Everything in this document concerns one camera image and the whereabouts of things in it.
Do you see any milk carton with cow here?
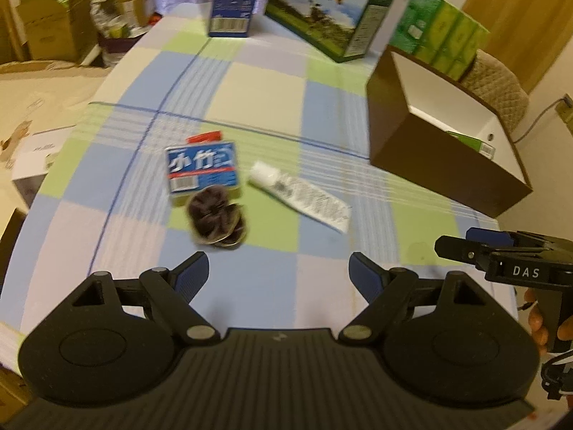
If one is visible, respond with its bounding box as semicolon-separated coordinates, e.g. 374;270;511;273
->
265;0;393;63

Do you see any cream bed sheet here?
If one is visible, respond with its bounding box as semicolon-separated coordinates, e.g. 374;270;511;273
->
0;59;113;176

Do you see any quilted beige chair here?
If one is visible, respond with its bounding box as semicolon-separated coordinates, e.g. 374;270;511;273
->
459;49;529;132

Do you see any white black product box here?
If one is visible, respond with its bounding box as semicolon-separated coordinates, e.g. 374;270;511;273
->
12;126;74;208

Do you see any checkered tablecloth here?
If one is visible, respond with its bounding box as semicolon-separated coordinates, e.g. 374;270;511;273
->
1;4;496;333

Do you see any wall power socket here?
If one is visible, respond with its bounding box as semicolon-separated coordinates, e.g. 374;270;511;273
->
555;94;573;134

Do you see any dark brown scrunchie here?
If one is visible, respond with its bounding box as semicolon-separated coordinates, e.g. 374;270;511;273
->
186;185;247;249

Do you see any brown cardboard carrier box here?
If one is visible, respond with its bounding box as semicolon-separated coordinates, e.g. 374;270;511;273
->
3;0;97;62

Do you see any green tissue pack stack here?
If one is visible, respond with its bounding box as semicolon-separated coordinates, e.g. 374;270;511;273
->
389;0;490;81

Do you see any person's right hand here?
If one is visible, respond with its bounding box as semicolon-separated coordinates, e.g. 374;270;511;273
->
524;288;573;355

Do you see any black power cable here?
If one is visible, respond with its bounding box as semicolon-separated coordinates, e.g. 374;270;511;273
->
512;95;572;145

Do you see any blue labelled floss box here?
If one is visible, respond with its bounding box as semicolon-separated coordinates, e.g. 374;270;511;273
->
165;141;240;197

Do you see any brown open cardboard box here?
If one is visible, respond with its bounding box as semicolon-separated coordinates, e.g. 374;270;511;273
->
366;47;532;218

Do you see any red snack packet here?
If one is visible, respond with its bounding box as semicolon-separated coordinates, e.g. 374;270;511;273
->
186;130;222;144

